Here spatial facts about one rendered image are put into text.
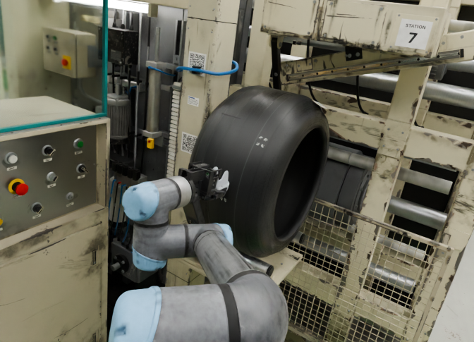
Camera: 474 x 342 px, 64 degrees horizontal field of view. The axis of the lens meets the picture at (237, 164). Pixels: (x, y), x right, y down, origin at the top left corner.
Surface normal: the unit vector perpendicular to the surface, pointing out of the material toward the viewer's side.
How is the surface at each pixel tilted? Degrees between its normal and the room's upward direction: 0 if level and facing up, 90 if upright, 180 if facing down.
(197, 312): 24
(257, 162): 65
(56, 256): 90
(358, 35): 90
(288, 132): 54
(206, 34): 90
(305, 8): 90
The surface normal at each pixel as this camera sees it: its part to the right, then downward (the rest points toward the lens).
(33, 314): 0.84, 0.29
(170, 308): 0.18, -0.84
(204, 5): -0.54, 0.23
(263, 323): 0.58, -0.40
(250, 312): 0.36, -0.67
